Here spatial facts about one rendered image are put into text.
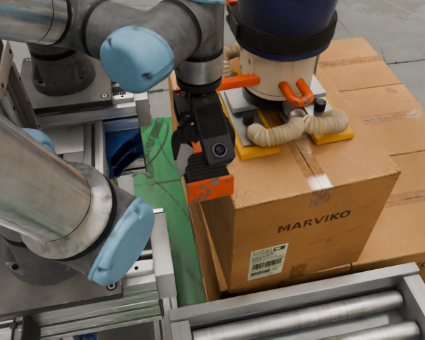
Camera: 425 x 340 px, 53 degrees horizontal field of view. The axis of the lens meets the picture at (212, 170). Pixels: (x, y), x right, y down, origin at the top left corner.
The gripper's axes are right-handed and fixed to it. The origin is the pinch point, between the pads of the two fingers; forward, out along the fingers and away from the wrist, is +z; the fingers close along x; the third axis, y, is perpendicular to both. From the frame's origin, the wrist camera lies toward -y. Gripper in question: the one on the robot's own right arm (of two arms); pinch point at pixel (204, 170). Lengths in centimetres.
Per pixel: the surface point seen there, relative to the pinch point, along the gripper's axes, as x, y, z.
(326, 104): -38.4, 23.0, 11.1
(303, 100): -25.9, 13.5, -0.2
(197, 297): -2, 27, 108
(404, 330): -48, -23, 53
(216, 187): -0.9, -4.8, -0.4
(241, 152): -12.3, 13.2, 11.6
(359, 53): -102, 100, 55
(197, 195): 2.5, -4.7, 1.0
